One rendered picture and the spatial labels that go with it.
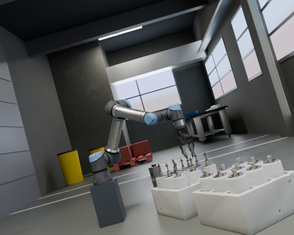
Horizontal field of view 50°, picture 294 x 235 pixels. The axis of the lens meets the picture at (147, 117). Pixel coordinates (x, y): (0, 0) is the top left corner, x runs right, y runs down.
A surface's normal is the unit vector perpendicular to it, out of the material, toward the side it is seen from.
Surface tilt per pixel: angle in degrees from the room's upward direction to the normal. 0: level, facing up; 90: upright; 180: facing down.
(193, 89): 90
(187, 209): 90
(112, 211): 90
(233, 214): 90
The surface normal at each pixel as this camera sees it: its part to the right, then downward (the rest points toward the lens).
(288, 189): 0.40, -0.17
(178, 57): -0.05, -0.05
